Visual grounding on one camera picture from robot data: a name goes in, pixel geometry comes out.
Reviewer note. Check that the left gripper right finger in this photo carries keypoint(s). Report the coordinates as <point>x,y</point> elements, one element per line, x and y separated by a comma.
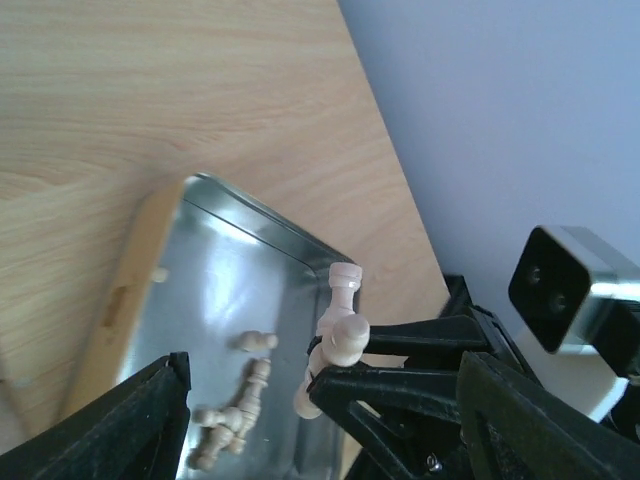
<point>502,411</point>

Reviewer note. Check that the gold tin with light pieces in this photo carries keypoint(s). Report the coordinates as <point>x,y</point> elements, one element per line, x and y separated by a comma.
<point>206,268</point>

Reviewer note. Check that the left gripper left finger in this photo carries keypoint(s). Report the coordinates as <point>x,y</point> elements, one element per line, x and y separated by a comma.
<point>136,430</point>

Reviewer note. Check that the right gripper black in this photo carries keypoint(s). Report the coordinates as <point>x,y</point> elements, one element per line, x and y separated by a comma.
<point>407,421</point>

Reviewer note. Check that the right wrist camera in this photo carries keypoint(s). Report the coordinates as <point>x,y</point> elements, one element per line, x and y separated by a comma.
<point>564,283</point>

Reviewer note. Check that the light chess piece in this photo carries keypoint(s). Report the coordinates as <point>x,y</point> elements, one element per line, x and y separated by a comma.
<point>343,334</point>

